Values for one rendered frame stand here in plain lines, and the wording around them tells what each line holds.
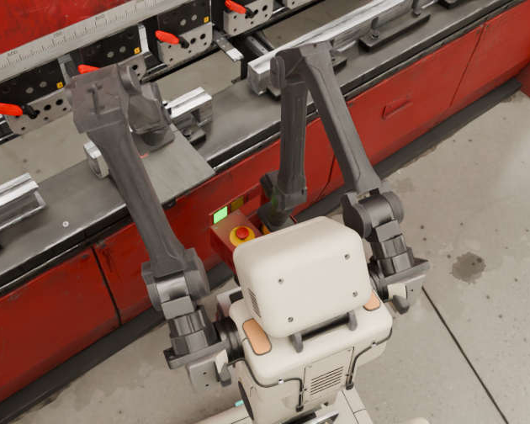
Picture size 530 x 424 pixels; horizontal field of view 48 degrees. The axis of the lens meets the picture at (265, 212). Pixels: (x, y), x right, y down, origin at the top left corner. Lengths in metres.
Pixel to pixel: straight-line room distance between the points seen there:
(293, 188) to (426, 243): 1.33
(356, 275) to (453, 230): 1.80
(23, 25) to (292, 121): 0.60
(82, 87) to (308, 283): 0.48
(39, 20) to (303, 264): 0.73
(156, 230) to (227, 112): 0.90
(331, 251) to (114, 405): 1.52
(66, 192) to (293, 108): 0.71
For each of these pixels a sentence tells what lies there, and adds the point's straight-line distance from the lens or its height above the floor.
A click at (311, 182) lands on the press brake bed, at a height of 0.39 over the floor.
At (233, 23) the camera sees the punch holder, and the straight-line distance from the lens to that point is 1.63.
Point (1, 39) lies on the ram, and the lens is 1.33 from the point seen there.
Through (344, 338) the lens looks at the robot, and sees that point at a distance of 1.10.
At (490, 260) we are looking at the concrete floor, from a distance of 2.80.
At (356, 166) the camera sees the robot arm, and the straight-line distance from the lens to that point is 1.22.
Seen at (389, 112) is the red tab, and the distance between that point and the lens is 2.39.
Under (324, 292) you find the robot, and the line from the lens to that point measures 1.02.
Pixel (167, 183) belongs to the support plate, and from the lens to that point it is 1.55.
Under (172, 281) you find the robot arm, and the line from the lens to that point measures 1.10.
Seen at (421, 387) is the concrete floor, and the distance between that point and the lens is 2.46.
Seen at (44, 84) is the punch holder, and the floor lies 1.29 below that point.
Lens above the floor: 2.25
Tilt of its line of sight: 56 degrees down
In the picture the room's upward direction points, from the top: 5 degrees clockwise
